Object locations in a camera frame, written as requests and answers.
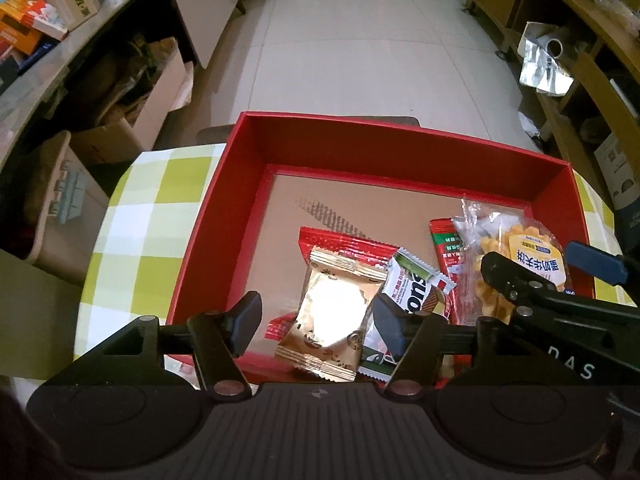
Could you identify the wooden shelf unit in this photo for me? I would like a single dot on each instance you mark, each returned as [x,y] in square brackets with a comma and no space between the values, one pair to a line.
[605,71]

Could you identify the red Trolli gummy bag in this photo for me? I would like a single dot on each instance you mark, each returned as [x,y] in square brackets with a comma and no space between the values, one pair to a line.
[361,249]

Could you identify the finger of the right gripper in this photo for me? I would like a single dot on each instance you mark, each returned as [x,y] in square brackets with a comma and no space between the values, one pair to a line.
[530,289]
[615,270]

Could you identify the waffle cookies clear bag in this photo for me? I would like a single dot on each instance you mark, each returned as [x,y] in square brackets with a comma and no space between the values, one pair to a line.
[484,228]

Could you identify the long grey side counter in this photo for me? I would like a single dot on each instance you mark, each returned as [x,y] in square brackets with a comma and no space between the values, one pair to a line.
[204,21]

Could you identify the red cardboard box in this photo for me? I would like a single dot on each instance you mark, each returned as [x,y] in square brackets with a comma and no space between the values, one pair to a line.
[281,172]

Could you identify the open cardboard box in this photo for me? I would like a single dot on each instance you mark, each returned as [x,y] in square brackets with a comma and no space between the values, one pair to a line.
[136,111]

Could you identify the red green snack packet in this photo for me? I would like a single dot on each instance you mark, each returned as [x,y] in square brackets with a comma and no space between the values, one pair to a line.
[448,248]

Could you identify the beige chair back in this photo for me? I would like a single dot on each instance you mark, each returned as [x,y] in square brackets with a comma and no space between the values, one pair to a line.
[38,324]

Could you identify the Kaprons wafer packet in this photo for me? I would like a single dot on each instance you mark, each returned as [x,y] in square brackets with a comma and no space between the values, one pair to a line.
[416,287]

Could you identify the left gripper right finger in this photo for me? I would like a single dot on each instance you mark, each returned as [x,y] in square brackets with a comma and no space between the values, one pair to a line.
[413,339]

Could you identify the brown gold biscuit packet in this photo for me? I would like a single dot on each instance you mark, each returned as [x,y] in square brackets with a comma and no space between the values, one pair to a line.
[327,334]

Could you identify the orange carton box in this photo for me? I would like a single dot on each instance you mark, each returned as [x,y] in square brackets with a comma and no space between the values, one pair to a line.
[14,27]

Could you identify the green checkered tablecloth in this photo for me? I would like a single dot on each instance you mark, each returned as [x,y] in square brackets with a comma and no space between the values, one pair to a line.
[150,217]

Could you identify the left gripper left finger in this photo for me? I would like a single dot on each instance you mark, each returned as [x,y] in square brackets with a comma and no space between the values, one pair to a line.
[218,339]

